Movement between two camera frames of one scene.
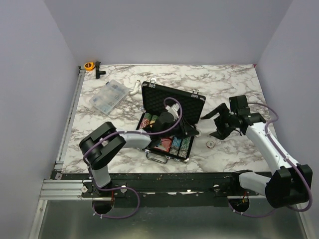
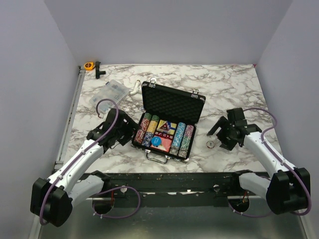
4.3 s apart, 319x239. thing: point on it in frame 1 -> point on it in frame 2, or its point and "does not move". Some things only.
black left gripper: (186, 129) -> (131, 126)
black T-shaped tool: (97, 71) does not move
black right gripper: (222, 132) -> (223, 122)
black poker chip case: (163, 108) does not move
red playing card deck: (165, 144) does not move
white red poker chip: (210, 144) does not move
